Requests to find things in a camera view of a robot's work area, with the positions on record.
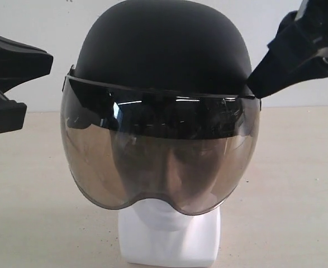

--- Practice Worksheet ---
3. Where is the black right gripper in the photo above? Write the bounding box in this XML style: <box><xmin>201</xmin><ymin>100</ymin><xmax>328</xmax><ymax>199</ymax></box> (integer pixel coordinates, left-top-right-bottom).
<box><xmin>247</xmin><ymin>1</ymin><xmax>328</xmax><ymax>99</ymax></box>

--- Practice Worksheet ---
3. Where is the black helmet with tinted visor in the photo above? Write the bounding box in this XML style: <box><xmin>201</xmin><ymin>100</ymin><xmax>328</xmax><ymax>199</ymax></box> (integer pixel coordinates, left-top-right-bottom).
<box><xmin>60</xmin><ymin>1</ymin><xmax>260</xmax><ymax>216</ymax></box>

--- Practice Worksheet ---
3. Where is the white mannequin head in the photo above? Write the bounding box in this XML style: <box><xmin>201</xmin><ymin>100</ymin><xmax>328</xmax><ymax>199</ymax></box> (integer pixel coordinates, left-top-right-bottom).
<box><xmin>118</xmin><ymin>133</ymin><xmax>231</xmax><ymax>257</ymax></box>

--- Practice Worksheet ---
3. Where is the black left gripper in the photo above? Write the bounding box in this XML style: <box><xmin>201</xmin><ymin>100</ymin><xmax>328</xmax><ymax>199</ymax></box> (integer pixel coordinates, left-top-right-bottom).
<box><xmin>0</xmin><ymin>36</ymin><xmax>54</xmax><ymax>134</ymax></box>

